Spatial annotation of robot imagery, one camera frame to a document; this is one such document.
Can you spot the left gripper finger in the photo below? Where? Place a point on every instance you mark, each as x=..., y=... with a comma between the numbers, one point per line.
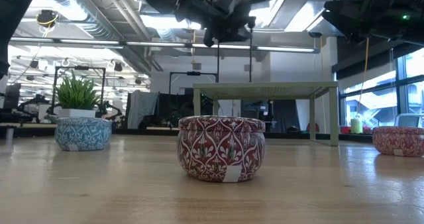
x=209, y=37
x=233, y=35

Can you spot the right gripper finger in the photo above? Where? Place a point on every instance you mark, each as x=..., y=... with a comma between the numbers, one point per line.
x=356, y=23
x=351, y=5

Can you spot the black candlestick holder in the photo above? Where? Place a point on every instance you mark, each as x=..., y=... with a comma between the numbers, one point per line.
x=218, y=61
x=250, y=58

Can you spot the dark red patterned tin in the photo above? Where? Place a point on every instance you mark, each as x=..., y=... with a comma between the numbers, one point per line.
x=212, y=147

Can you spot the pink patterned tin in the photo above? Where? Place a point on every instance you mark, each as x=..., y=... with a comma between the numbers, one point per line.
x=397, y=139

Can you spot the light blue patterned tin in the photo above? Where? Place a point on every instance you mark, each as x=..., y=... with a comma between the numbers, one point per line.
x=83, y=134

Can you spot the pale green candle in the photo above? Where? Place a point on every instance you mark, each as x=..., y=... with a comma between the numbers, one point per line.
x=356, y=126

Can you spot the green perforated metal riser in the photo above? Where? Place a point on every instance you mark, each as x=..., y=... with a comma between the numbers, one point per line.
x=265, y=90

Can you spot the grey hanging cloth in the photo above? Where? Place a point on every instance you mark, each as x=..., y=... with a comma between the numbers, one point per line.
x=140, y=108

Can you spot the red container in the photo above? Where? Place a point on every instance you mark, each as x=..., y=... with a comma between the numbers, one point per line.
x=345, y=130

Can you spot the white office chair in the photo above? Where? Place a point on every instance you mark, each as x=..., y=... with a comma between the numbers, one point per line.
x=409, y=120

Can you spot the long ceiling light tube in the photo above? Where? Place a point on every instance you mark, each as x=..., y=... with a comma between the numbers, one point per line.
x=89, y=42

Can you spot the green plant in white pot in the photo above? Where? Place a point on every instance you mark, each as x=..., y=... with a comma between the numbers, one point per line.
x=76, y=94

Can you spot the grey wall speaker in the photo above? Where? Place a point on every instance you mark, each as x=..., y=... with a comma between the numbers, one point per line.
x=247, y=68
x=196, y=66

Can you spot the black camera stand frame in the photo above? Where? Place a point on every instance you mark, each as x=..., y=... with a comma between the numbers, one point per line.
x=193, y=73

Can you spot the silver spiral air duct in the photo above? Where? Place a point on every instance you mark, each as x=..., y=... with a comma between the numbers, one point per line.
x=99, y=26

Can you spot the black aluminium table frame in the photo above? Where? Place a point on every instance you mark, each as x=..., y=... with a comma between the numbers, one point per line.
x=139, y=131

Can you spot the black rig frame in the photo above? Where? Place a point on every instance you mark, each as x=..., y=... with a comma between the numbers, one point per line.
x=79, y=68

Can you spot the grey metal post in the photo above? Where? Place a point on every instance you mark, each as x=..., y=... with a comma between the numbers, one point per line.
x=10, y=135

